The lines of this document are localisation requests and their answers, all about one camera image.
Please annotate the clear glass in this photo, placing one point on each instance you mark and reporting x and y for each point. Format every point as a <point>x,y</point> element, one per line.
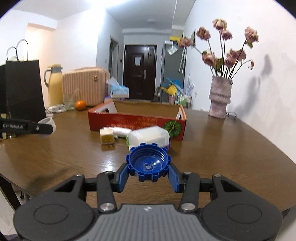
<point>70,100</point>

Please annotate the dried pink flowers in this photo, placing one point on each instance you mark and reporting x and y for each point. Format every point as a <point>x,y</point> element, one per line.
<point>225,65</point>

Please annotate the small white cup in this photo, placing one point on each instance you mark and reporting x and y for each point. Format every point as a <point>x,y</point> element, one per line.
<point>46,127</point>

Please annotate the eyeglasses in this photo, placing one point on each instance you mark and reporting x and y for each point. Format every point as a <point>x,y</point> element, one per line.
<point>232,115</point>

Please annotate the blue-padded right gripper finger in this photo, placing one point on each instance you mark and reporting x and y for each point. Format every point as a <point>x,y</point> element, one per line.
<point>187,183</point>

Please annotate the yellow thermos jug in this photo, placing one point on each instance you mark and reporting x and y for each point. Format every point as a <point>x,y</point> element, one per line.
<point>53,80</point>

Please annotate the yellow blue toy pile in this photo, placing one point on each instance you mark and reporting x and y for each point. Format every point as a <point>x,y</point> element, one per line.
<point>172,92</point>

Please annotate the dark entrance door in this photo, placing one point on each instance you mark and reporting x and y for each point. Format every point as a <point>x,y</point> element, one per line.
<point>139,73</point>

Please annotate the pink textured vase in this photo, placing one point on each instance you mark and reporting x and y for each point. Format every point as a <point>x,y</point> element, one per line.
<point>219,95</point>

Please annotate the grey refrigerator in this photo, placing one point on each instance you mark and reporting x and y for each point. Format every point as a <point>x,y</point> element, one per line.
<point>171,59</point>

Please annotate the blue plastic cap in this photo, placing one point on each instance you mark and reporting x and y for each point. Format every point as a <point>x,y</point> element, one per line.
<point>148,162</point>

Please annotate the black paper bag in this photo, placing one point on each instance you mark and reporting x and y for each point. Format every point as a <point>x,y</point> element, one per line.
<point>21,90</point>

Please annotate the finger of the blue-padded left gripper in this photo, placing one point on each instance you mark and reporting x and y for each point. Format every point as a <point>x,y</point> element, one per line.
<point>106,184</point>

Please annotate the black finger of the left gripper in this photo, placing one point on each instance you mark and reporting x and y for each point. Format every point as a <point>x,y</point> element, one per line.
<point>11,127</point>

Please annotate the white spray bottle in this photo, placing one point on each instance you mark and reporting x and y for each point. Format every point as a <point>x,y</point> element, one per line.
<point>119,132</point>

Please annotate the tissue pack blue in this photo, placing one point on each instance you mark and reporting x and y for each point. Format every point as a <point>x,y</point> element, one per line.
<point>117,90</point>

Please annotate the pink ribbed suitcase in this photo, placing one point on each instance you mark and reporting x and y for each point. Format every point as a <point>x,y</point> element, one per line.
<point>88,84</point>

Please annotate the red cardboard pumpkin box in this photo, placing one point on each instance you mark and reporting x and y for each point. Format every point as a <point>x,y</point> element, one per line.
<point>139,114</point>

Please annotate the orange fruit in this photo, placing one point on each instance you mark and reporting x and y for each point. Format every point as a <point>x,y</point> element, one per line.
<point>80,105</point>

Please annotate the purple plastic cap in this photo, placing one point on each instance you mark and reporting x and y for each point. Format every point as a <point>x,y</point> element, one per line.
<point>168,146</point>

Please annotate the white plastic jug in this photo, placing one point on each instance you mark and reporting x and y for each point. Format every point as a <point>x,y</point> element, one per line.
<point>152,134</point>

